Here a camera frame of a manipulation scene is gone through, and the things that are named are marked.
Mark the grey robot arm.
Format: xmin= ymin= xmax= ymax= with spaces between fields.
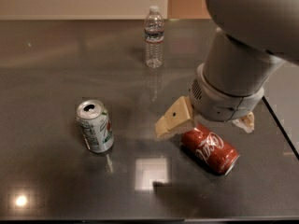
xmin=155 ymin=0 xmax=299 ymax=140

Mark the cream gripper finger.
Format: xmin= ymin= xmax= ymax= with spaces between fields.
xmin=155 ymin=96 xmax=195 ymax=140
xmin=233 ymin=112 xmax=255 ymax=133

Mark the red coke can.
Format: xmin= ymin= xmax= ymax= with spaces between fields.
xmin=181 ymin=123 xmax=239 ymax=175

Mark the grey side table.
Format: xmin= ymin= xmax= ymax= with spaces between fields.
xmin=265 ymin=63 xmax=299 ymax=157

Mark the white green soda can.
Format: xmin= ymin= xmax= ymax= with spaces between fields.
xmin=76 ymin=100 xmax=114 ymax=153

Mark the clear plastic water bottle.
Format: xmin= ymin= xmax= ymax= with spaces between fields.
xmin=144 ymin=6 xmax=164 ymax=68

